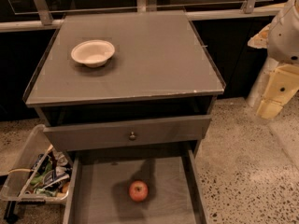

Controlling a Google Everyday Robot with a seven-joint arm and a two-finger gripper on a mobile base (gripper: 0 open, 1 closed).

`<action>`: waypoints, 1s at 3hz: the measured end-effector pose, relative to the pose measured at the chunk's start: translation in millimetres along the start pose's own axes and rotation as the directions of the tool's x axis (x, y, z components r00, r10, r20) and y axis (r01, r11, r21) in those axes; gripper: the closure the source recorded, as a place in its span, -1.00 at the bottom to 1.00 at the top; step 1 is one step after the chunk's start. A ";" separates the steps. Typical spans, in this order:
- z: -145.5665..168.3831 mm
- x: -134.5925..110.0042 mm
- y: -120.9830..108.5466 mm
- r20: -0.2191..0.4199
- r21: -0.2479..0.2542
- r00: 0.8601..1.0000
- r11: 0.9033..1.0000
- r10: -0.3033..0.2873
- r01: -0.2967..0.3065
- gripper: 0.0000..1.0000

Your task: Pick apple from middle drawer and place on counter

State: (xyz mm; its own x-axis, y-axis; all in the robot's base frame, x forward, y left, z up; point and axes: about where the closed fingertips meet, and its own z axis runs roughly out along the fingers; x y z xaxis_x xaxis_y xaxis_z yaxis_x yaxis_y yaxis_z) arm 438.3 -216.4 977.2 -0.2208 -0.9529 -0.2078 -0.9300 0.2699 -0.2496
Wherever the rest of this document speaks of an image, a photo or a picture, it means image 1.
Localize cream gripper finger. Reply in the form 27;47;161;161
257;64;299;119
248;24;270;49

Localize red apple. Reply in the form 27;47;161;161
129;180;149;203

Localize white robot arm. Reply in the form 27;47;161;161
247;0;299;119

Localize grey drawer cabinet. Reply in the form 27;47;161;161
21;10;226;224

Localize round metal drawer knob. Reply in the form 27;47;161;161
129;132;136;141

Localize grey open middle drawer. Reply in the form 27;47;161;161
63;147;206;224

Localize grey top drawer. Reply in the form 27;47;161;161
44;115;211;151

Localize white paper bowl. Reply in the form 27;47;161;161
71;40;115;68

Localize snack packets in bin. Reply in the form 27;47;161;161
24;145;72;199

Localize clear plastic bin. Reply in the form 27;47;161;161
0;125;67;203

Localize metal rail frame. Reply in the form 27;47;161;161
1;0;286;32

